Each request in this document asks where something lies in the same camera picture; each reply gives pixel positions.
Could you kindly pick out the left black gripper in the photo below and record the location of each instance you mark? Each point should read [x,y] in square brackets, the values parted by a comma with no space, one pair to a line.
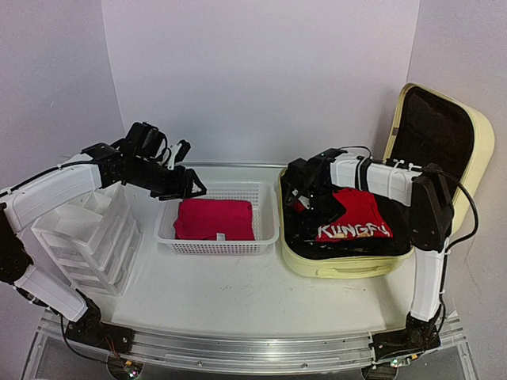
[179,189]

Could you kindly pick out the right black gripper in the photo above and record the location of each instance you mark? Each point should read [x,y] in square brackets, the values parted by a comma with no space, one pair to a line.
[310,225]

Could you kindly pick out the white perforated plastic basket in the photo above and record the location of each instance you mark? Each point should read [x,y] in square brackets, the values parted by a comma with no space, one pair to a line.
[266,224]

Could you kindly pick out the red Kungfu print t-shirt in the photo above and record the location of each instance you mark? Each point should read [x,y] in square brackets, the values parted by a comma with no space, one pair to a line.
[362,219]

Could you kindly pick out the white plastic drawer organizer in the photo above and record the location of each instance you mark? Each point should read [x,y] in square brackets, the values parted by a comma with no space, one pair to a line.
[93,239]

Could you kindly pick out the pale yellow hard-shell suitcase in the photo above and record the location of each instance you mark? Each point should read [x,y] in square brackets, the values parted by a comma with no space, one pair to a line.
[427,127]

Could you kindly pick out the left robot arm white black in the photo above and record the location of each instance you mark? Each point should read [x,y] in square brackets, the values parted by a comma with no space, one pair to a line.
[25,265]

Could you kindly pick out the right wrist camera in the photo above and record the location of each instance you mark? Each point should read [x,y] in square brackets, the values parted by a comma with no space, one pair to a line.
[295,201]

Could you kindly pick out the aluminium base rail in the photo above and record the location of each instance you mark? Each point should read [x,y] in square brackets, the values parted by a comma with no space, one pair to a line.
[284,355]

